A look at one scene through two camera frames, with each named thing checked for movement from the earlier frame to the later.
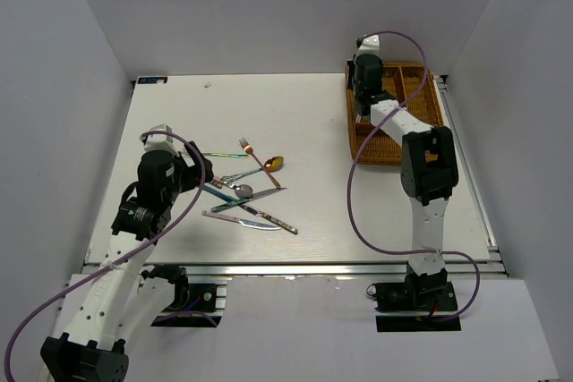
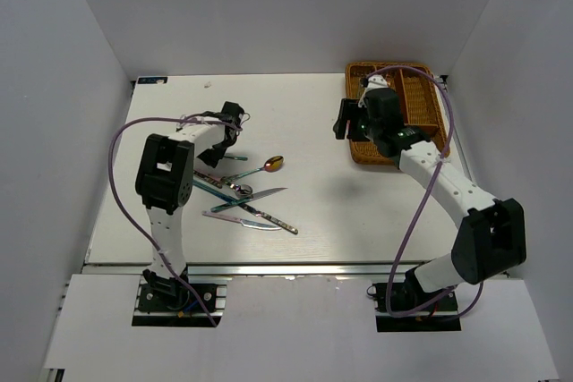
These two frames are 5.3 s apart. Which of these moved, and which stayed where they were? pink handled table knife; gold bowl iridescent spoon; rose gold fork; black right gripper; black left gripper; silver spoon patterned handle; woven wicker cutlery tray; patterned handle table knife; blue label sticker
Moved: black left gripper; black right gripper; rose gold fork
Stayed: silver spoon patterned handle; gold bowl iridescent spoon; patterned handle table knife; blue label sticker; pink handled table knife; woven wicker cutlery tray
